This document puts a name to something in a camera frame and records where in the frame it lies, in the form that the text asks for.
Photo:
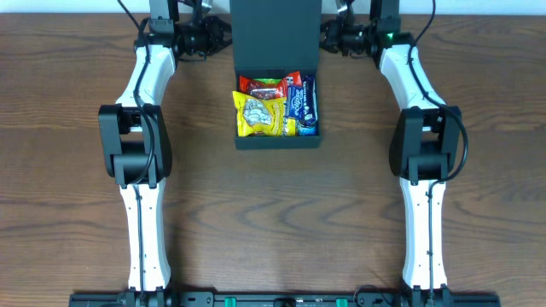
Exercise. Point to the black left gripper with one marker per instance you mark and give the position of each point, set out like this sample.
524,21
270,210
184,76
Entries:
214,32

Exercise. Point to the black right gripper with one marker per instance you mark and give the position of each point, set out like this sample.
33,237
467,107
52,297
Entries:
334,32

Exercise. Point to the blue Dairy Milk chocolate bar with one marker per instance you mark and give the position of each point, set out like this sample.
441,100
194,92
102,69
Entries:
309,113

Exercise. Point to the red Hacks candy bag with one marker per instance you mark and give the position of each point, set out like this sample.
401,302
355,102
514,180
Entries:
256,89

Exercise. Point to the black box with lid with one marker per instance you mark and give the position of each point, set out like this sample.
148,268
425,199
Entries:
272,38

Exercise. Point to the Haribo worms candy bag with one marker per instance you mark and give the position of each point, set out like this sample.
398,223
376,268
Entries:
268,81

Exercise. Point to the blue Eclipse mints box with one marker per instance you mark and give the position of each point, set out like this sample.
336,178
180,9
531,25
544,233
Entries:
295,102

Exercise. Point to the yellow Hacks candy bag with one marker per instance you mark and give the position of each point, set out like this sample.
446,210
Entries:
262,117

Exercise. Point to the blue Oreo cookie pack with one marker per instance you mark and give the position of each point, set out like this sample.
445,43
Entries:
304,129

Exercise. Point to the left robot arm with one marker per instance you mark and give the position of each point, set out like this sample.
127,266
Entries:
136,146

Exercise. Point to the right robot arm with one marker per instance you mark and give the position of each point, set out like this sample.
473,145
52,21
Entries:
430,143

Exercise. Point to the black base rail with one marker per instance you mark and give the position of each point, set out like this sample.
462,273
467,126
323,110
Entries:
364,296

